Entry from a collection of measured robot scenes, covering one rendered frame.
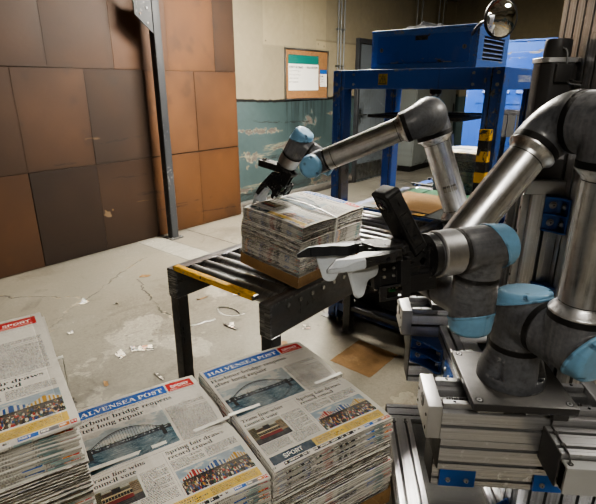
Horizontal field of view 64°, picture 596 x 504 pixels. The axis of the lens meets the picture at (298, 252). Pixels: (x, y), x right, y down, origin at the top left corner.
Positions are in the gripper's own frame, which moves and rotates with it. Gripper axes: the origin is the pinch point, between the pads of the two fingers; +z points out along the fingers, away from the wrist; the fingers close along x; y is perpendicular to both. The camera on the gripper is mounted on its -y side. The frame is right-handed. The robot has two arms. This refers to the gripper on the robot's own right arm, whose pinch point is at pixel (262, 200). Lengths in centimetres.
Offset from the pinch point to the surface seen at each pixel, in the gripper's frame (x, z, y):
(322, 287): -5.1, 2.0, 43.6
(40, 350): -108, -33, 46
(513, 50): 341, -52, -60
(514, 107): 333, -19, -24
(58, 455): -115, -41, 65
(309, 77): 388, 116, -274
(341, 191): 102, 32, -18
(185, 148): 174, 172, -224
